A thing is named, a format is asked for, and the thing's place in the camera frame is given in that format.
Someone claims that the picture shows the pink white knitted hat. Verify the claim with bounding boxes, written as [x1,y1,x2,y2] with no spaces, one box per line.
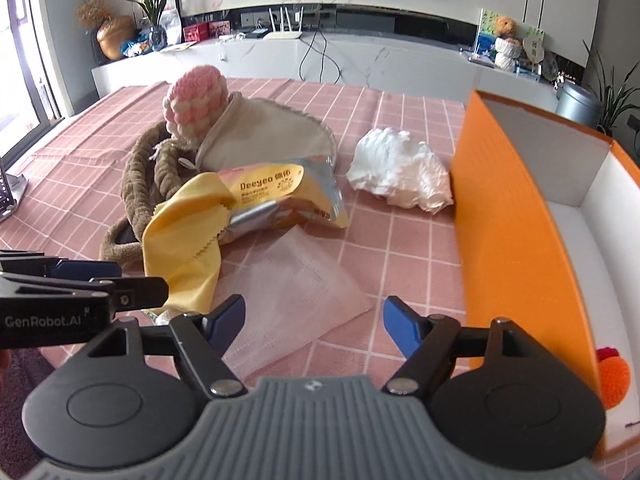
[162,67,231,140]

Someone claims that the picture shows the green plant in blue vase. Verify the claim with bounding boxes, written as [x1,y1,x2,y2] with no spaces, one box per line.
[124,0,182,52]

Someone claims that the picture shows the pink checked tablecloth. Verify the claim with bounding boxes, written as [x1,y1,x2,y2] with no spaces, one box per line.
[0,77,469,382]

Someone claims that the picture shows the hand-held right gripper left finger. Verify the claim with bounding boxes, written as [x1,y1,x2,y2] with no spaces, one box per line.
[89,296,247,400]

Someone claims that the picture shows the grey trash can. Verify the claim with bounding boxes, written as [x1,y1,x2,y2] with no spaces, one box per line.
[554,80,604,129]

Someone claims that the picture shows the colourful picture card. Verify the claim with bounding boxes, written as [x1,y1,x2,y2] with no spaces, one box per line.
[477,8,501,59]

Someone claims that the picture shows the round white sign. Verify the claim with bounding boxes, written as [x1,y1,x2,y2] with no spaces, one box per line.
[522,30,546,77]

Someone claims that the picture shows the white printed bag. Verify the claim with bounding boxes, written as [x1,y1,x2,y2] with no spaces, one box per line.
[160,0,184,47]

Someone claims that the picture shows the orange cardboard box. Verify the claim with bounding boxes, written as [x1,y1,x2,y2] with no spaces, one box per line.
[450,89,640,459]

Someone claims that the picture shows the yellow cloth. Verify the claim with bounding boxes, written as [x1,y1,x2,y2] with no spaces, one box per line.
[142,172,239,319]

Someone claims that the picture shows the white crumpled plastic bag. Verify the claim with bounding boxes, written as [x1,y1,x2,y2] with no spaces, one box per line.
[346,127,455,215]

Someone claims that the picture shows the green potted plant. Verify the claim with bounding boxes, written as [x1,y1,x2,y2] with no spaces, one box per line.
[582,39,640,137]

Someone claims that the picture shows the metal tablet stand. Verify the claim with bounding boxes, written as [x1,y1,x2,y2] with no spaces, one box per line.
[0,158,31,224]

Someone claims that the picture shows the white router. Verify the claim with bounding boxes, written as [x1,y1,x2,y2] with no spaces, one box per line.
[262,5,306,41]

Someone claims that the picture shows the gold vase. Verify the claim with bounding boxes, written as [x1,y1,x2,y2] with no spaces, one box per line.
[96,16,137,61]

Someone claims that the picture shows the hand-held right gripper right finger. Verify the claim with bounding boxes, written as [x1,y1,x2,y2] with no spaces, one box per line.
[382,296,538,395]

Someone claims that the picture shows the silver yellow snack packet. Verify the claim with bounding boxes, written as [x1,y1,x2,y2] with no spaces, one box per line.
[217,157,351,246]

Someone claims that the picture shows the black cable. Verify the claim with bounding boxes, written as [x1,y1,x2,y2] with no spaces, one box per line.
[299,29,344,84]

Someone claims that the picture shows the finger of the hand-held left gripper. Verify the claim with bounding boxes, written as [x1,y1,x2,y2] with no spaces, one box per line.
[0,250,124,281]
[0,272,170,312]

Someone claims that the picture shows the brown fuzzy headband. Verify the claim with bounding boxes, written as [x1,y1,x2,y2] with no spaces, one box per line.
[100,121,202,264]

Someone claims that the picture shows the orange knitted toy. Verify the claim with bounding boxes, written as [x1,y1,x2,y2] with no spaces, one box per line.
[595,345,632,409]

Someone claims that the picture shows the brown teddy bear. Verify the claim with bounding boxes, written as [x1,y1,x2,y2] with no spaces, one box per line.
[492,16,521,72]

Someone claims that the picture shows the beige cloth pouch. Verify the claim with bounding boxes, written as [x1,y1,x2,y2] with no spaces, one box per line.
[194,92,337,174]

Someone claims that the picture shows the dried brown flowers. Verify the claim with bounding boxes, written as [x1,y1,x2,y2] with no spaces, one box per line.
[75,0,109,32]

